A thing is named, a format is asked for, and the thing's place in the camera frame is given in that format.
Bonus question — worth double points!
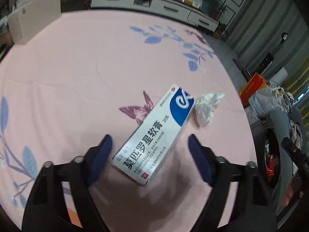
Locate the red snack wrapper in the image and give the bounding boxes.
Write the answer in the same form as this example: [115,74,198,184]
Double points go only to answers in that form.
[266,154,274,181]

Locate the white blue medicine box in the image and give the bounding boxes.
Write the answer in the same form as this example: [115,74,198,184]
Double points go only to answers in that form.
[112,84,194,186]

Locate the white tissue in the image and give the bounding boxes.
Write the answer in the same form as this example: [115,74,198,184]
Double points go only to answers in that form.
[194,93,225,127]

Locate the black trash bin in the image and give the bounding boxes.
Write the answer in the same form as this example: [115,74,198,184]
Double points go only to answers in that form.
[263,127,281,190]

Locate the person's right hand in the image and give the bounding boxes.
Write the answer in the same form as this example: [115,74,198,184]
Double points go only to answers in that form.
[281,177,303,207]

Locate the white plastic bag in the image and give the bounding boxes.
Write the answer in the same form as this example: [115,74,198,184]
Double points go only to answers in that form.
[248,86,294,118]

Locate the red orange carton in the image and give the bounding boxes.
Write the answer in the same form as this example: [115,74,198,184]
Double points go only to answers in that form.
[238,73,268,108]

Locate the pink patterned tablecloth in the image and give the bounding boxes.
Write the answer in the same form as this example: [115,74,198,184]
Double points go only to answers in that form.
[1,10,255,231]

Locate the grey curtain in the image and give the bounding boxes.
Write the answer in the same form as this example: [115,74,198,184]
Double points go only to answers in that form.
[226,0,308,77]

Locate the potted plant on floor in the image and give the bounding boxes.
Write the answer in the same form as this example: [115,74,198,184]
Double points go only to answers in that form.
[213,21,229,39]

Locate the white storage box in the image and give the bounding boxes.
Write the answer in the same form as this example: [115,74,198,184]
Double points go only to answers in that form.
[8,0,61,44]

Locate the white TV cabinet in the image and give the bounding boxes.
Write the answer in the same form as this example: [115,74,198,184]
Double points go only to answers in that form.
[91,0,218,32]

